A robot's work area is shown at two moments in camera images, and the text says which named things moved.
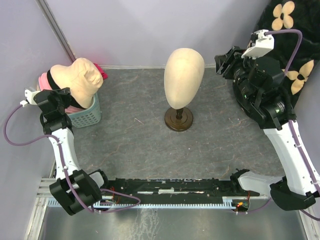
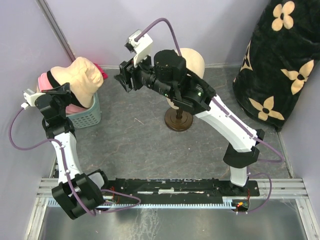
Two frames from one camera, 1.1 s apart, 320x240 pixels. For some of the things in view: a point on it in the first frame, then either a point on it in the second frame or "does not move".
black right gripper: [232, 57] to [127, 71]
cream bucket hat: [82, 77] does not move
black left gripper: [64, 93] does not move
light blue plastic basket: [90, 116] does not move
